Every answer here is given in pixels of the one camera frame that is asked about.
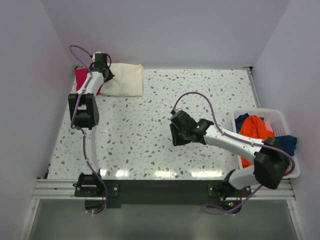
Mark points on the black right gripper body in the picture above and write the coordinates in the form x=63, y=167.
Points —
x=179, y=136

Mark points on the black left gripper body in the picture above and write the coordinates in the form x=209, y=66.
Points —
x=110, y=75

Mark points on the cream white t shirt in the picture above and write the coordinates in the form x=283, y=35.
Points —
x=128, y=81

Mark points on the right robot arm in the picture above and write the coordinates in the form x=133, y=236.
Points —
x=269, y=161

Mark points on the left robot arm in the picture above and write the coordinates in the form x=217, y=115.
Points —
x=85, y=117

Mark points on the folded red t shirt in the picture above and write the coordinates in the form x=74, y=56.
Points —
x=88, y=83

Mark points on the orange t shirt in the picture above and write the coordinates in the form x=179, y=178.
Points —
x=255, y=127

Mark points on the pink garment in basket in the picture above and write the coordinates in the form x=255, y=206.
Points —
x=268, y=126

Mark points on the white plastic laundry basket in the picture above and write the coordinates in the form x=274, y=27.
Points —
x=278, y=124

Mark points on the navy blue t shirt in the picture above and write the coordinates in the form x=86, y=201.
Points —
x=287, y=145

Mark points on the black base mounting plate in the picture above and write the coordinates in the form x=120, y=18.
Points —
x=113, y=194

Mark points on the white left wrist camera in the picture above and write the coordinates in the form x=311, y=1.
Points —
x=97, y=52

